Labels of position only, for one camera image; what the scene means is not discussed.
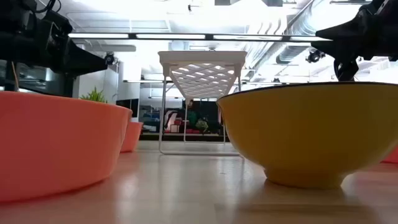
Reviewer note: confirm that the green plant in white pot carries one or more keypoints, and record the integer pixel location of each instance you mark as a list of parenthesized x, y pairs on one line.
[(94, 96)]

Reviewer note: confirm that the black computer monitor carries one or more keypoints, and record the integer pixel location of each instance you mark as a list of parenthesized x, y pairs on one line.
[(133, 107)]

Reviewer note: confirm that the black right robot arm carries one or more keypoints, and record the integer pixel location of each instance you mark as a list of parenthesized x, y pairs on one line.
[(390, 6)]

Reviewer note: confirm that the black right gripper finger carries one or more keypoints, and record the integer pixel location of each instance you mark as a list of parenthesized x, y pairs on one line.
[(345, 29), (339, 49)]

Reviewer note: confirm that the small background potted plant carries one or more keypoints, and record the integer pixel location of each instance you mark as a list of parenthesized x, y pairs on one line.
[(202, 125)]

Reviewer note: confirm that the round black wall device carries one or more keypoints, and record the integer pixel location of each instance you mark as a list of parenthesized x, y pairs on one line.
[(109, 58)]

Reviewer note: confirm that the yellow floral patterned mini bowl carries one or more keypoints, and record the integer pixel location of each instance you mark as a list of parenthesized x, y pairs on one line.
[(311, 130)]

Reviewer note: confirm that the black hanging ceiling device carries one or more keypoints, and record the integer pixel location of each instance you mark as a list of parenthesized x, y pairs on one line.
[(314, 56)]

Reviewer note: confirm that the person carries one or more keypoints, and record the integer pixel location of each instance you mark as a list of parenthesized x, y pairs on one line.
[(192, 117)]

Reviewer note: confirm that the silver ceiling ventilation duct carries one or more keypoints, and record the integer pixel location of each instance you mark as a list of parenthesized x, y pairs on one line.
[(298, 25)]

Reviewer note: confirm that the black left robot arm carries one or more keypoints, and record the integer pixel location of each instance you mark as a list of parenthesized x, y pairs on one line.
[(15, 40)]

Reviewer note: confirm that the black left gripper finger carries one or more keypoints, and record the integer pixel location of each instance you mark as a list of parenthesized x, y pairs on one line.
[(84, 62)]

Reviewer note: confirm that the black aluminium table frame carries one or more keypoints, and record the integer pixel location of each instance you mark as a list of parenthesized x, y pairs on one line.
[(149, 137)]

